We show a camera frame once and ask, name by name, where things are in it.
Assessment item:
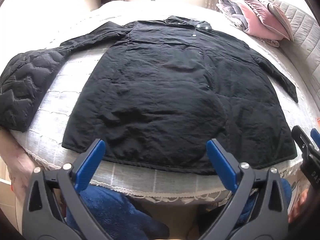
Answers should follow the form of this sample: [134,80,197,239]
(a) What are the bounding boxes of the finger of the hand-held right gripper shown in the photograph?
[292,125,316,161]
[311,128,320,153]

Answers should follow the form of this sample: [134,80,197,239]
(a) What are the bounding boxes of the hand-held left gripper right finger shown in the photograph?
[199,139,292,240]

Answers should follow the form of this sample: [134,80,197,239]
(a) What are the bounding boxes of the grey pillow with pink piping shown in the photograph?
[267,1,295,42]

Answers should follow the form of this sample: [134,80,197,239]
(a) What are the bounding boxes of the black long coat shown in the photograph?
[60,16,299,176]

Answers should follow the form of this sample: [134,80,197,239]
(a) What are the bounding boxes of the black quilted puffer jacket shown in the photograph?
[0,48,70,133]

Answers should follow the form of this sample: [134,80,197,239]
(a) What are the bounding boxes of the person's right hand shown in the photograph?
[289,189,308,224]

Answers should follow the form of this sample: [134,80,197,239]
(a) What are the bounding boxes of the person's blue fleece pants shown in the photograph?
[65,177,292,240]

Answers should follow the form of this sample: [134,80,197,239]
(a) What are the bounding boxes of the white plaid bedspread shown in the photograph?
[0,0,320,203]

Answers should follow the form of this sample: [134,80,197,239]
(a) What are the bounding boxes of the grey quilted headboard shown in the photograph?
[269,0,320,87]

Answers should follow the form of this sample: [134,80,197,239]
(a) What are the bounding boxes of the pink and grey folded quilt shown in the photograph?
[239,0,288,42]

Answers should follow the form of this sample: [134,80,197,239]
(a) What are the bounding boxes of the pink bed skirt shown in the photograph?
[0,127,37,190]

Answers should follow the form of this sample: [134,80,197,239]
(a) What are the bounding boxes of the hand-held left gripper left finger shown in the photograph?
[22,139,112,240]

